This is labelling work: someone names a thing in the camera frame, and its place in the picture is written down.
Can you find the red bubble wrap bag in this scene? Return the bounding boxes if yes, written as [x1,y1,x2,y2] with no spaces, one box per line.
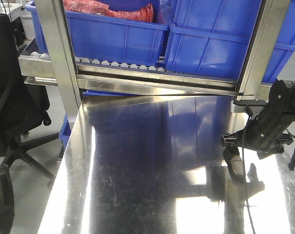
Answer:
[63,0,154,22]

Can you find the lower blue bin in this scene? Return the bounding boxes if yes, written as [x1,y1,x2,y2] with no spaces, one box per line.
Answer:
[58,115,71,148]

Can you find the right blue plastic bin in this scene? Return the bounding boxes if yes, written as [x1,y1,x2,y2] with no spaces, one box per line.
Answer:
[163,0,295,83]

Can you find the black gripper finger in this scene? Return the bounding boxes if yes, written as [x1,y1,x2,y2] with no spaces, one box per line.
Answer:
[223,146,242,171]
[0,164,15,234]

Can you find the brake pad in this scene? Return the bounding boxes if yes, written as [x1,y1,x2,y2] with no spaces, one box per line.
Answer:
[223,146,245,183]

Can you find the left blue plastic bin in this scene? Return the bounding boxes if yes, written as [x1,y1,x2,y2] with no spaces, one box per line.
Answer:
[26,0,169,66]

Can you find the stainless steel roller rack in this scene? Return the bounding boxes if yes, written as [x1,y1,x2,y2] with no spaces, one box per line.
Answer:
[18,0,284,113]

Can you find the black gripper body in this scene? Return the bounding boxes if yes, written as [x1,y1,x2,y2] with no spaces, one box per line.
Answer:
[222,80,295,159]

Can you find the blue plastic bin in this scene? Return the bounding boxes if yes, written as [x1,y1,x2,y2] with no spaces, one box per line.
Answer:
[163,0,295,83]
[26,0,169,66]

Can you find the black office chair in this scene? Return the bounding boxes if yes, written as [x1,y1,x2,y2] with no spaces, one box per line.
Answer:
[0,14,58,187]

